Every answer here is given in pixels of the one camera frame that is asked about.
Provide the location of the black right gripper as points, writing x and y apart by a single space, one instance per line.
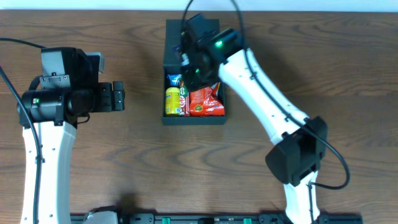
189 78

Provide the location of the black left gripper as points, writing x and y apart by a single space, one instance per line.
117 95

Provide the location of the dark green box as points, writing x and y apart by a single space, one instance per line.
171 65

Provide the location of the blue Oreo cookie pack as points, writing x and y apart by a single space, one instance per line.
174 80

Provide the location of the red snack bag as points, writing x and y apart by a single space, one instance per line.
205 102

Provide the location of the red KitKat bar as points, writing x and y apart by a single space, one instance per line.
185 105

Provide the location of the yellow round candy pack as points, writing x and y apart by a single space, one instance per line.
172 101

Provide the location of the dark blue chocolate bar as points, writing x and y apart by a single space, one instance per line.
178 52

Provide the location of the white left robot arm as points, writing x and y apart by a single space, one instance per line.
49 113

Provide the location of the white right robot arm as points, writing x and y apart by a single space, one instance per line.
296 155

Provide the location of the green candy wrapper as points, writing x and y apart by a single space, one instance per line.
183 89

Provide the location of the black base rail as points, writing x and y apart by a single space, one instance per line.
112 214

